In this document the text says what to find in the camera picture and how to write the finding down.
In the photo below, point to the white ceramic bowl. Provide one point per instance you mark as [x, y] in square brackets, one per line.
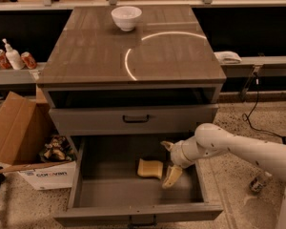
[126, 17]

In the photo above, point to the grey wall shelf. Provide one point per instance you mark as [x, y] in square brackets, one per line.
[24, 76]

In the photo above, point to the white printed cardboard box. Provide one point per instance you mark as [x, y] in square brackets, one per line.
[54, 177]

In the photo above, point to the closed grey upper drawer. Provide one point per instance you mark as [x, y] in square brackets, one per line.
[132, 120]

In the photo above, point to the red can left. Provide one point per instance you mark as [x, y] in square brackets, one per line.
[4, 62]

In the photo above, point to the crumpled snack bags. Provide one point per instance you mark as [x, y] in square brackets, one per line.
[56, 150]

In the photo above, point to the grey drawer cabinet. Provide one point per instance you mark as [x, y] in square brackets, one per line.
[165, 61]

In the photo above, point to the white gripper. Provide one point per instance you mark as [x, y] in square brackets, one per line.
[178, 155]

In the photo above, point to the yellow sponge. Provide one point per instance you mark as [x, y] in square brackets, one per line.
[150, 168]

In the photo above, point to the white pump bottle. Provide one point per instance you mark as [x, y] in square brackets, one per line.
[13, 56]

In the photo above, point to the folded white cloth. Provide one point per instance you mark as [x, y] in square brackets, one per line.
[227, 57]

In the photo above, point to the open grey middle drawer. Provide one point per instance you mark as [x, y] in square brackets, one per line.
[107, 190]

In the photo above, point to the red can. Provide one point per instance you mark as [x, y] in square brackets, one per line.
[29, 60]
[4, 62]

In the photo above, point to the clear plastic bottle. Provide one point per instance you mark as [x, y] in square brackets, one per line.
[260, 182]

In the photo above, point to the brown cardboard box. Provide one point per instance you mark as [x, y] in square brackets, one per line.
[24, 129]

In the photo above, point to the red can right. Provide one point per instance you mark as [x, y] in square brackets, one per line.
[29, 60]

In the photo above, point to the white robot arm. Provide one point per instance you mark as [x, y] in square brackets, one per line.
[211, 140]

